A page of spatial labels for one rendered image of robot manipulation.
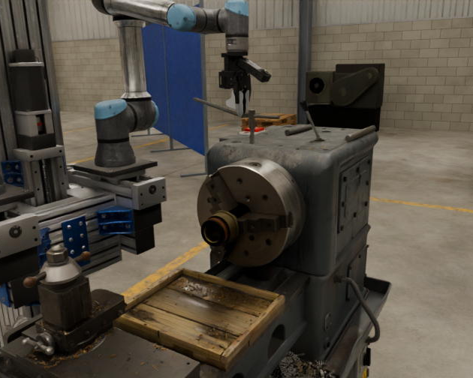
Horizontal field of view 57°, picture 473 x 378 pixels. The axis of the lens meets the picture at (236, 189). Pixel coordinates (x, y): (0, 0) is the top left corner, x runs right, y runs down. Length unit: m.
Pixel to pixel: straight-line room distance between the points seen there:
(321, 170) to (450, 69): 9.79
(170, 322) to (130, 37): 1.05
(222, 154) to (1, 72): 0.76
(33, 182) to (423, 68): 10.10
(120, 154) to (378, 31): 9.95
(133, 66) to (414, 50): 9.70
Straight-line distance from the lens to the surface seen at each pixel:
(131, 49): 1.73
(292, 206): 1.23
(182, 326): 1.14
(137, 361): 0.91
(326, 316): 1.54
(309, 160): 1.32
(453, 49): 11.01
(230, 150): 1.45
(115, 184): 1.63
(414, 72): 11.08
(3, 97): 1.62
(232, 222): 1.18
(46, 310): 0.96
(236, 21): 1.44
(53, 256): 0.90
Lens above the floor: 1.51
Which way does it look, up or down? 16 degrees down
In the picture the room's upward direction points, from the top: 1 degrees counter-clockwise
